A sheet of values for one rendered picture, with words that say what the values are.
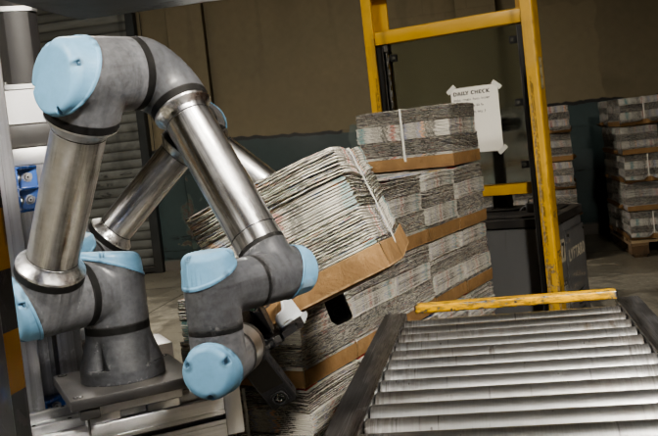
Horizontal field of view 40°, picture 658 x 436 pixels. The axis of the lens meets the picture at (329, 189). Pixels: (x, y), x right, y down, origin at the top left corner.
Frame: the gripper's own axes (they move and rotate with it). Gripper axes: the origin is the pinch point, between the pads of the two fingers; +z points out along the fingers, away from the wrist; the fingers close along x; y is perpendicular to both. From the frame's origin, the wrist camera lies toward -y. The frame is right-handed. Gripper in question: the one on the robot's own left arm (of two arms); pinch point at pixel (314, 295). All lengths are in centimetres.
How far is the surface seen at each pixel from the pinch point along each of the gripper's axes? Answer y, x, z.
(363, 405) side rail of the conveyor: -14, 11, 50
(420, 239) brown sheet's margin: -8, 13, -105
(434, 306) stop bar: -14.9, 19.4, -14.4
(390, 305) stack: -20, -1, -80
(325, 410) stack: -31, -20, -38
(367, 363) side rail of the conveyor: -12.7, 9.2, 25.2
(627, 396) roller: -27, 47, 52
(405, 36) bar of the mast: 64, 36, -204
